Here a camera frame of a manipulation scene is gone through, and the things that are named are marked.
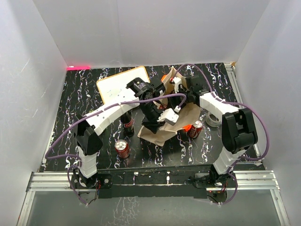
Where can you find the small whiteboard wooden frame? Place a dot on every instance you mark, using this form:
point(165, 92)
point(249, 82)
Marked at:
point(111, 86)

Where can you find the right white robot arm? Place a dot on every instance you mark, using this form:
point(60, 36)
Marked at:
point(238, 128)

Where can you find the beige canvas bag orange handles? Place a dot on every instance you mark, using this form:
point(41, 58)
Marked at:
point(188, 115)

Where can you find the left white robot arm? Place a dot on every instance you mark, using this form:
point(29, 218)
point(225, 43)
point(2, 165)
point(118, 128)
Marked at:
point(87, 132)

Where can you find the dark cola glass bottle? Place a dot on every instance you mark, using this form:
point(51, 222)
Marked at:
point(127, 124)

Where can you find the red can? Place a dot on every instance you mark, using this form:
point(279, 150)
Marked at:
point(195, 129)
point(122, 148)

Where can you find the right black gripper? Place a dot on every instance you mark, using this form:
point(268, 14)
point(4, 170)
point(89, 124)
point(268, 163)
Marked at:
point(174, 100)

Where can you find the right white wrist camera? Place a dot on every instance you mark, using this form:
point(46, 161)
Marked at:
point(178, 85)

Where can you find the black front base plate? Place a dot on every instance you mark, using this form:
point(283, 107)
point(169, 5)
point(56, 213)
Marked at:
point(155, 182)

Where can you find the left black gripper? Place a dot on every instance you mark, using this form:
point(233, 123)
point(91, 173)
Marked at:
point(153, 125)

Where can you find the grey tape roll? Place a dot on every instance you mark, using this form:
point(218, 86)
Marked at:
point(212, 121)

